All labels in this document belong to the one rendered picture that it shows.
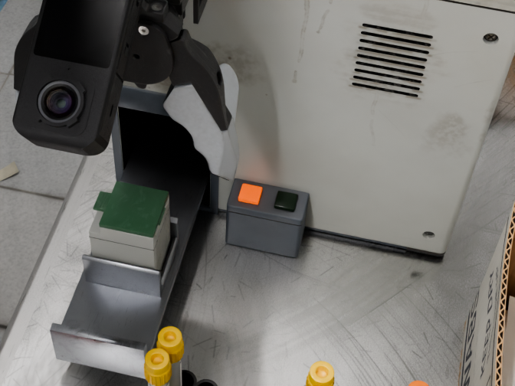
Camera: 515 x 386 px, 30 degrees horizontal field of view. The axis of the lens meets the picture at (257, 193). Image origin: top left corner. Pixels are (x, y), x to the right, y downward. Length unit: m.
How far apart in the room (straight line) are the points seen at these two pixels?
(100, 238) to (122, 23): 0.21
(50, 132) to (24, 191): 1.47
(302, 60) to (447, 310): 0.24
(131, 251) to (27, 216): 1.26
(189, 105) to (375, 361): 0.26
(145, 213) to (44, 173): 1.33
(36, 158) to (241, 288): 1.30
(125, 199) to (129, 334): 0.09
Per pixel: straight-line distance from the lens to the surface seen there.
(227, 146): 0.58
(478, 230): 0.81
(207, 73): 0.54
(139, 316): 0.69
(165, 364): 0.59
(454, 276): 0.78
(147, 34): 0.53
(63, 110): 0.48
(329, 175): 0.73
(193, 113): 0.57
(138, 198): 0.66
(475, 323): 0.70
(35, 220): 1.91
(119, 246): 0.67
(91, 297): 0.70
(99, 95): 0.48
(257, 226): 0.74
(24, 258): 1.86
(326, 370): 0.59
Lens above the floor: 1.50
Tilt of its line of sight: 51 degrees down
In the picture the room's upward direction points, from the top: 4 degrees clockwise
